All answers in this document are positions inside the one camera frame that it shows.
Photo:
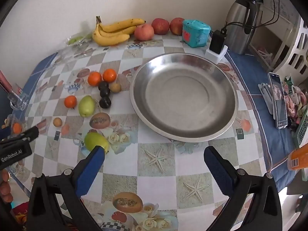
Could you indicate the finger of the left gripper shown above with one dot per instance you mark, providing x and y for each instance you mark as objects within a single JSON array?
[{"x": 30, "y": 134}]

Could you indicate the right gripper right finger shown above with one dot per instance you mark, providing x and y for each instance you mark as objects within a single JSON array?
[{"x": 221, "y": 169}]

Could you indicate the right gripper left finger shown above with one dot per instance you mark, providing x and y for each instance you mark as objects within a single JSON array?
[{"x": 86, "y": 170}]

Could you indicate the green pear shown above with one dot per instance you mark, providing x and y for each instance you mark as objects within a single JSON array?
[
  {"x": 93, "y": 139},
  {"x": 86, "y": 106}
]

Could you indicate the orange tangerine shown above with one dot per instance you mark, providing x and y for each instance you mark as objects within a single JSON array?
[
  {"x": 109, "y": 75},
  {"x": 70, "y": 102},
  {"x": 94, "y": 79}
]

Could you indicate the dark plum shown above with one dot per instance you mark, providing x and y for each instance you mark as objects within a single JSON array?
[
  {"x": 102, "y": 85},
  {"x": 105, "y": 92},
  {"x": 105, "y": 102}
]

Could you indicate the brown kiwi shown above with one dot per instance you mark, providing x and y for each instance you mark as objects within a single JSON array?
[{"x": 115, "y": 87}]

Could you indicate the person's hand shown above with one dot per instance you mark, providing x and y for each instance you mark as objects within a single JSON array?
[{"x": 5, "y": 187}]

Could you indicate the clear glass mug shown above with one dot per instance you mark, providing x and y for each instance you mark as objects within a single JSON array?
[{"x": 18, "y": 98}]

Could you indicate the large steel plate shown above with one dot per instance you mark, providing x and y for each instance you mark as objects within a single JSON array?
[{"x": 184, "y": 97}]

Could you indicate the grey phone stand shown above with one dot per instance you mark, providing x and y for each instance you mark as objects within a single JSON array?
[{"x": 264, "y": 90}]

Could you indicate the smartphone on stand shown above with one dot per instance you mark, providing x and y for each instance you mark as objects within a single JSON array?
[{"x": 278, "y": 101}]

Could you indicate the clear plastic fruit tray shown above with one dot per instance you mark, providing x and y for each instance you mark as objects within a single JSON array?
[{"x": 73, "y": 42}]

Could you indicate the yellow banana bunch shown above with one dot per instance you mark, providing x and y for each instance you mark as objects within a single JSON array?
[{"x": 115, "y": 33}]

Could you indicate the white plastic chair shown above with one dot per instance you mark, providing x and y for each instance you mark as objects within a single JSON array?
[{"x": 291, "y": 58}]

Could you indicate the black power adapter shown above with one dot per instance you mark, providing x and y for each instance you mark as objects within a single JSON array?
[{"x": 217, "y": 40}]

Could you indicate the teal house-shaped box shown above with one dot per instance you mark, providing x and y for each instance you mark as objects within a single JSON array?
[{"x": 195, "y": 33}]

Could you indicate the steel thermos jug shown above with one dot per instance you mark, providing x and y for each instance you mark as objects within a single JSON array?
[{"x": 240, "y": 25}]

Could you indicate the pale red apple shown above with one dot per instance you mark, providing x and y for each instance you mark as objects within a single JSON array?
[{"x": 144, "y": 32}]

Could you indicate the red right apple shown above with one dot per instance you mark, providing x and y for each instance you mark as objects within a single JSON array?
[{"x": 176, "y": 26}]

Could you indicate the dark red middle apple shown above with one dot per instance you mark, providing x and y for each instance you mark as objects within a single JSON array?
[{"x": 160, "y": 26}]

